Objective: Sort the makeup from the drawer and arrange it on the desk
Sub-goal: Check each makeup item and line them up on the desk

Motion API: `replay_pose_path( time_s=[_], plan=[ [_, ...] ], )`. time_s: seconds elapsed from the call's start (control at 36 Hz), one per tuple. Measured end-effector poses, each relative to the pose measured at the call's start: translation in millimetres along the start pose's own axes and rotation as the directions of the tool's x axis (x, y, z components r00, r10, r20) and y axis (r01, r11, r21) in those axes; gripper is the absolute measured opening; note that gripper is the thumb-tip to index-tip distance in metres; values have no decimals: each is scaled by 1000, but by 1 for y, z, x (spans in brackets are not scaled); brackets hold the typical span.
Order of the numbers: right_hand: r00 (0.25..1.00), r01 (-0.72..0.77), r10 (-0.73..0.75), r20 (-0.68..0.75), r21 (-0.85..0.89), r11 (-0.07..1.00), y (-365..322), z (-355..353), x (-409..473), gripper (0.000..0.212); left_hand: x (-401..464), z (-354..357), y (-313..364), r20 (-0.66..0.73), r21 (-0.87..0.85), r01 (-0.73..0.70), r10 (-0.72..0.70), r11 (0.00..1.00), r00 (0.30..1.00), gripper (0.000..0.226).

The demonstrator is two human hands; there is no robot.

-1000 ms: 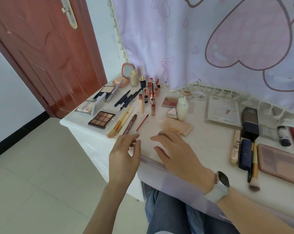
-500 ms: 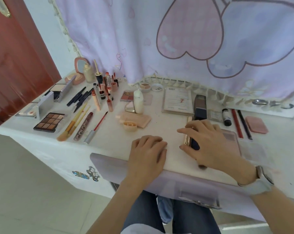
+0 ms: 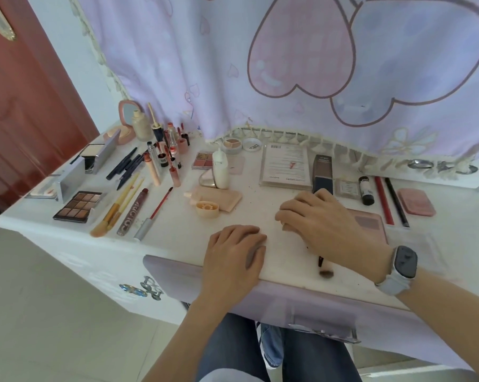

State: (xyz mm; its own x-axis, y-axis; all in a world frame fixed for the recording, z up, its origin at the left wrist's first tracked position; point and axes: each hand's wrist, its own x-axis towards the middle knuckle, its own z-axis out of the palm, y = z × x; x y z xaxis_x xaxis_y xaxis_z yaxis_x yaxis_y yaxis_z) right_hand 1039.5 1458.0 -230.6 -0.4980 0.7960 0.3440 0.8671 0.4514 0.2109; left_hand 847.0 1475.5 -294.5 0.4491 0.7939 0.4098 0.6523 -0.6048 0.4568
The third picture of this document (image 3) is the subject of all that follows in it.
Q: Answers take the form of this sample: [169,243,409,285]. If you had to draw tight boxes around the person's right hand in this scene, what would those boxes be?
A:
[274,188,393,283]

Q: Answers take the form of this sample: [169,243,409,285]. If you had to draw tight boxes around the person's left hand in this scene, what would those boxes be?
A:
[197,224,268,313]

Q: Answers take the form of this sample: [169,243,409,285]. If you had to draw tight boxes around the pink four-pan eyeshadow palette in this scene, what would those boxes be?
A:
[344,209,389,245]

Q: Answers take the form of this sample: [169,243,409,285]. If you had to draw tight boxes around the small clear square compact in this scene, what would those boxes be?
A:
[334,178,361,200]

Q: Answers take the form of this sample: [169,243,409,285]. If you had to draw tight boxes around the wooden drawer lilac front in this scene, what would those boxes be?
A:
[143,254,475,370]

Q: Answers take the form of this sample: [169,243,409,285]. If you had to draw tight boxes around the small brown bottle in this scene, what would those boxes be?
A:
[358,176,375,206]

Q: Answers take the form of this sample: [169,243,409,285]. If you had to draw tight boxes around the dark foundation box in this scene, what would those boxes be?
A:
[311,154,335,195]

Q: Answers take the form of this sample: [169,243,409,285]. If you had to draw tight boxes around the peach foundation tube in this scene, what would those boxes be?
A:
[194,201,220,219]

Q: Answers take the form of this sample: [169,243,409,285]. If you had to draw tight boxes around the paper instruction sheet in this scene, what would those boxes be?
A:
[259,143,313,192]

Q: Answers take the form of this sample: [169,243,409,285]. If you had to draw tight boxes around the clear eyeshadow compact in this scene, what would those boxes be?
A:
[386,230,451,275]

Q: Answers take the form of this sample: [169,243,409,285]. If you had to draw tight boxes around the gold clear compact cap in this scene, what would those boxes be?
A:
[198,169,218,189]

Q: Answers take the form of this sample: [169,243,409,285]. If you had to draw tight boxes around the white oval compact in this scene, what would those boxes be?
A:
[211,149,230,190]

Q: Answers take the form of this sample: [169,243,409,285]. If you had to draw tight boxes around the brown lip gloss wand cap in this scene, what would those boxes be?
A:
[168,154,182,188]

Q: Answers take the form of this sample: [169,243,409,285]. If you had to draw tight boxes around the small red blush palette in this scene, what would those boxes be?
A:
[191,151,246,176]

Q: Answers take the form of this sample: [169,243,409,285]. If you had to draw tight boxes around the round white powder compact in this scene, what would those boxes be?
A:
[221,137,243,154]

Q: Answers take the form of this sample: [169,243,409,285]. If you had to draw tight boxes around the yellow handled makeup brush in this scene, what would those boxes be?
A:
[90,172,141,238]

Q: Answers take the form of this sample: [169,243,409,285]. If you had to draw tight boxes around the black eyeliner pencils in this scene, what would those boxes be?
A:
[106,146,139,181]

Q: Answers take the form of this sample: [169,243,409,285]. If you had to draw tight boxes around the black foundation bottle cap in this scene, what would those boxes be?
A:
[147,102,165,143]

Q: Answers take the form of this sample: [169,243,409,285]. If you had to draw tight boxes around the beige foundation bottle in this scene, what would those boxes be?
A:
[132,110,153,142]

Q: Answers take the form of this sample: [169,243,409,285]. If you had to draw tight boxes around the orange brown eyeshadow palette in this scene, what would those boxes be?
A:
[52,190,105,224]

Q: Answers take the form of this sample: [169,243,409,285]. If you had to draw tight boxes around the dark grey palette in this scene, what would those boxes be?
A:
[70,129,122,175]

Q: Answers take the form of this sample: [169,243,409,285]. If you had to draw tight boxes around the pink cushion compact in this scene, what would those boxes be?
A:
[103,100,141,146]

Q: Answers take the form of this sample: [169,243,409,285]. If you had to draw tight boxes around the silver square palette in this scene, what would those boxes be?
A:
[24,157,86,203]

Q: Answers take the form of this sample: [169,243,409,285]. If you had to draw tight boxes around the person's right forearm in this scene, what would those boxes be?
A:
[398,270,479,382]

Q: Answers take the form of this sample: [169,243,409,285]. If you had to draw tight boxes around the person's left forearm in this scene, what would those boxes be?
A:
[142,302,228,382]

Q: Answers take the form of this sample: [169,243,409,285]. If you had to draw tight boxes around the person's blue jeans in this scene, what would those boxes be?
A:
[195,312,363,382]

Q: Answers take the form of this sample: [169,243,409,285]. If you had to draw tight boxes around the white table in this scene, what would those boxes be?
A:
[0,119,479,370]

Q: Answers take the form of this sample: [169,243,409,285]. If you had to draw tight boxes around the white smartwatch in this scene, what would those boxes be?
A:
[375,245,418,296]

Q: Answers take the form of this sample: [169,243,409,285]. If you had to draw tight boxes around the blue cabinet sticker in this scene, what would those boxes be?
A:
[119,283,149,298]

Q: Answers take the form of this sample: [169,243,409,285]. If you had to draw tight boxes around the lilac cartoon cloth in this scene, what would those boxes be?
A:
[70,0,479,171]

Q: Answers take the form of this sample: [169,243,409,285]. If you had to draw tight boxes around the brown wooden door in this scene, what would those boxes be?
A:
[0,0,100,213]

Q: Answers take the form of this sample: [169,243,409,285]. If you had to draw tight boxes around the metal cabinet handle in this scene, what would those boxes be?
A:
[140,276,164,301]

